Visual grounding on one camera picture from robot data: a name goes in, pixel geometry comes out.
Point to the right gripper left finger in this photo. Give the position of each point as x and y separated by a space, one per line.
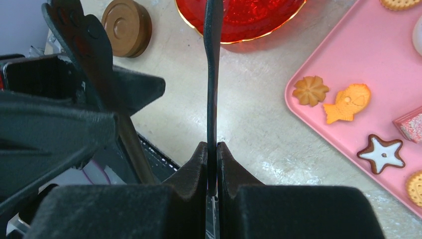
132 204

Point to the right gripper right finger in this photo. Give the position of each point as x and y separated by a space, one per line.
249 209

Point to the red three-tier cake stand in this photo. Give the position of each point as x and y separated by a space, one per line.
243 20

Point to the metal tongs black tips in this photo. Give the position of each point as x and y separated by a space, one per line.
87 45

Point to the pink serving tray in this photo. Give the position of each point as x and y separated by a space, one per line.
364 75

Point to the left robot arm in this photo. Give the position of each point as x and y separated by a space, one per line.
49 122

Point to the orange flower cookie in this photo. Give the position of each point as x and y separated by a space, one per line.
310 90

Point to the white star cookie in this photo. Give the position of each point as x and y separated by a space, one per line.
381 154

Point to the orange fish cookie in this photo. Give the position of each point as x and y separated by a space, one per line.
348 102

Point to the round cracker cookie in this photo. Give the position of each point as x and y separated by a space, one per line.
414 188

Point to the pink cake slice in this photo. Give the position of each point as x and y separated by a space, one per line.
410 125

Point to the round orange cookie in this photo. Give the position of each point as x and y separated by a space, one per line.
399 5

